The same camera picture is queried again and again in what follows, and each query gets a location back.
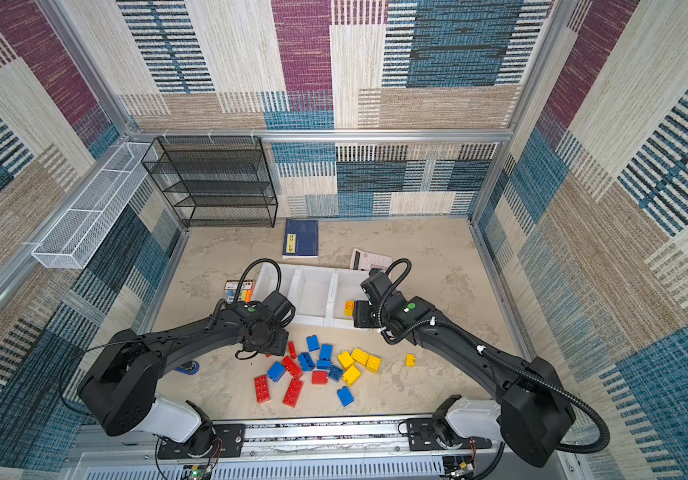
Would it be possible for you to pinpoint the yellow square lego brick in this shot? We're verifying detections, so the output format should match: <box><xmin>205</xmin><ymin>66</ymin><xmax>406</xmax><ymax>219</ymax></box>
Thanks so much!
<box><xmin>344</xmin><ymin>300</ymin><xmax>356</xmax><ymax>318</ymax></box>

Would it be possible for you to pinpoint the red long lego diagonal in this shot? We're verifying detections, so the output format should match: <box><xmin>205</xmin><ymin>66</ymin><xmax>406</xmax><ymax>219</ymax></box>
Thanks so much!
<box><xmin>282</xmin><ymin>356</ymin><xmax>303</xmax><ymax>379</ymax></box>

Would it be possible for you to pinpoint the blue lego top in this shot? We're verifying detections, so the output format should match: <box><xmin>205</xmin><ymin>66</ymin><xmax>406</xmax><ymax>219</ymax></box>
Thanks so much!
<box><xmin>306</xmin><ymin>335</ymin><xmax>320</xmax><ymax>352</ymax></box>

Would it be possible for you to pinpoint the yellow studded lego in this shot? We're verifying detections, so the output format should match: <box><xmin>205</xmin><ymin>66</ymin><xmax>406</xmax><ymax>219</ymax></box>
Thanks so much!
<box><xmin>351</xmin><ymin>348</ymin><xmax>370</xmax><ymax>366</ymax></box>

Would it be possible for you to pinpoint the red long lego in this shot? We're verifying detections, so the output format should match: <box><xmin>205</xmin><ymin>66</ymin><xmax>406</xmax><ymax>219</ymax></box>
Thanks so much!
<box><xmin>282</xmin><ymin>378</ymin><xmax>304</xmax><ymax>408</ymax></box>
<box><xmin>254</xmin><ymin>375</ymin><xmax>271</xmax><ymax>404</ymax></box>

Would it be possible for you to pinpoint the yellow lego cluster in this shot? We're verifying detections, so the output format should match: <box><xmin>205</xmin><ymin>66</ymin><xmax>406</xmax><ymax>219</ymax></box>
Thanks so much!
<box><xmin>337</xmin><ymin>351</ymin><xmax>355</xmax><ymax>371</ymax></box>
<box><xmin>365</xmin><ymin>355</ymin><xmax>381</xmax><ymax>374</ymax></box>

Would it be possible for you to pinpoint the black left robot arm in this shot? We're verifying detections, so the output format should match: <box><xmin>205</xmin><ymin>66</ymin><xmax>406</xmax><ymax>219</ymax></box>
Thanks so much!
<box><xmin>77</xmin><ymin>291</ymin><xmax>296</xmax><ymax>458</ymax></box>

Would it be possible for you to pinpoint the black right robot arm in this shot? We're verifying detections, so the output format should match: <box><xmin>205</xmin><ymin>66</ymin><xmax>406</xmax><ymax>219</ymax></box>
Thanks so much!
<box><xmin>354</xmin><ymin>258</ymin><xmax>611</xmax><ymax>467</ymax></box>

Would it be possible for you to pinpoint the colourful marker pack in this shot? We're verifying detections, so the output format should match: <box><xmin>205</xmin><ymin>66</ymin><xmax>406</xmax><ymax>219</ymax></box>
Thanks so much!
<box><xmin>224</xmin><ymin>279</ymin><xmax>255</xmax><ymax>305</ymax></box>

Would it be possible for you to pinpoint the pink calculator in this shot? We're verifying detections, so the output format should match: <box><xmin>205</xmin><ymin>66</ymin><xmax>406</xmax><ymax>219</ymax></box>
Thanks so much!
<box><xmin>350</xmin><ymin>248</ymin><xmax>393</xmax><ymax>272</ymax></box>

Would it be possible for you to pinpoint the blue lego with studs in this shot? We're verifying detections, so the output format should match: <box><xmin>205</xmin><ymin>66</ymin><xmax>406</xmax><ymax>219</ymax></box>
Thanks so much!
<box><xmin>298</xmin><ymin>352</ymin><xmax>316</xmax><ymax>372</ymax></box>

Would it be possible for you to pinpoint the red long lego bottom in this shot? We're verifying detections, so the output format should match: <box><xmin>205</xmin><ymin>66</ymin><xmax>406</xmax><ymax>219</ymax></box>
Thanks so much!
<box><xmin>282</xmin><ymin>378</ymin><xmax>304</xmax><ymax>408</ymax></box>

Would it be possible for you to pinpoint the white three-compartment bin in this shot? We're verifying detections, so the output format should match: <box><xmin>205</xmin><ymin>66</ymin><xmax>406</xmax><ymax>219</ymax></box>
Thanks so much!
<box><xmin>280</xmin><ymin>264</ymin><xmax>368</xmax><ymax>330</ymax></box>

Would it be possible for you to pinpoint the small red lego centre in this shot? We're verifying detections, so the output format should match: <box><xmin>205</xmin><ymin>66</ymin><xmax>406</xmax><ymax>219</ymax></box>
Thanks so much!
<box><xmin>311</xmin><ymin>370</ymin><xmax>328</xmax><ymax>385</ymax></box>

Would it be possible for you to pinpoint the yellow lego lower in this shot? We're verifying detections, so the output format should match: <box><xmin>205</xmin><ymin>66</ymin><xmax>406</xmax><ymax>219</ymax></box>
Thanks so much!
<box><xmin>342</xmin><ymin>365</ymin><xmax>361</xmax><ymax>387</ymax></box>

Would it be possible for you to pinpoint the blue black stapler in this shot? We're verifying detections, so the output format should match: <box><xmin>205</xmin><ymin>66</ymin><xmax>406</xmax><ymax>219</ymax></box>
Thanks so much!
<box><xmin>175</xmin><ymin>361</ymin><xmax>200</xmax><ymax>375</ymax></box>

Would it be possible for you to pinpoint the dark blue lego centre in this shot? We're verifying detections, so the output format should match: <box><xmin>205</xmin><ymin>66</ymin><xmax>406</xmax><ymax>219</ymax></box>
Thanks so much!
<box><xmin>328</xmin><ymin>365</ymin><xmax>343</xmax><ymax>382</ymax></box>

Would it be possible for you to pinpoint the blue lego bottom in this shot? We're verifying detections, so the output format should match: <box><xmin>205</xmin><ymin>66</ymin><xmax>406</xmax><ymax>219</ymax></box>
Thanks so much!
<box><xmin>337</xmin><ymin>386</ymin><xmax>354</xmax><ymax>407</ymax></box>

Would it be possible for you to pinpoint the dark blue book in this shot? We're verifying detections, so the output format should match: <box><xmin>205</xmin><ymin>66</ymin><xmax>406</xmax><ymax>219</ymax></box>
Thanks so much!
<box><xmin>282</xmin><ymin>219</ymin><xmax>319</xmax><ymax>259</ymax></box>

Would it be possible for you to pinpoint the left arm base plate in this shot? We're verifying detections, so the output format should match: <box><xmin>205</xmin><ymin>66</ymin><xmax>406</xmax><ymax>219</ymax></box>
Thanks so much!
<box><xmin>156</xmin><ymin>423</ymin><xmax>246</xmax><ymax>461</ymax></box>

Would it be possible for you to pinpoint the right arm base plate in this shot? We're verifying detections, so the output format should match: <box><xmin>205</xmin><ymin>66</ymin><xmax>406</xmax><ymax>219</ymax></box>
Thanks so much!
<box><xmin>398</xmin><ymin>417</ymin><xmax>493</xmax><ymax>451</ymax></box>

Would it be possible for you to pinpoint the aluminium rail front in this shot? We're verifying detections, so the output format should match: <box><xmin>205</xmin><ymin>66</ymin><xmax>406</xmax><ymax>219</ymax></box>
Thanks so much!
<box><xmin>60</xmin><ymin>415</ymin><xmax>584</xmax><ymax>479</ymax></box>

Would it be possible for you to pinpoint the black wire shelf rack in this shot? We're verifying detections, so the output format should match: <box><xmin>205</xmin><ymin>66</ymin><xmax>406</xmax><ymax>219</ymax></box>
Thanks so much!
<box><xmin>141</xmin><ymin>136</ymin><xmax>278</xmax><ymax>228</ymax></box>

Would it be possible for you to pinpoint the white wire mesh basket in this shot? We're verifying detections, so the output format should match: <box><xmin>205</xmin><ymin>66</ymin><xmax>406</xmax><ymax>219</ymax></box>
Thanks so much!
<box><xmin>32</xmin><ymin>142</ymin><xmax>149</xmax><ymax>270</ymax></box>

